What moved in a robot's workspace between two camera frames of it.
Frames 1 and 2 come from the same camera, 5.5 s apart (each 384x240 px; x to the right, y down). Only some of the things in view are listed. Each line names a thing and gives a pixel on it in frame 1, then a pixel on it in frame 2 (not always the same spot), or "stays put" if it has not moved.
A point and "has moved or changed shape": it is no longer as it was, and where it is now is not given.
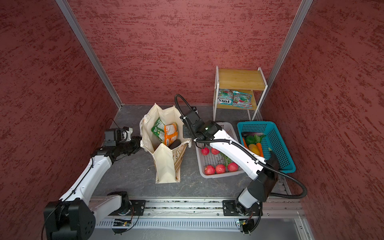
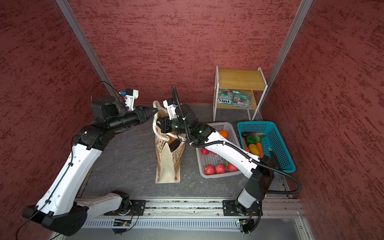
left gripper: [136, 140] to [142, 116]
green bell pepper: [249, 139] stays put
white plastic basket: [213, 162] stays put
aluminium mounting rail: [203, 208] stays put
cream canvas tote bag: [167, 162] has moved or changed shape
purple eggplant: [176, 143] stays put
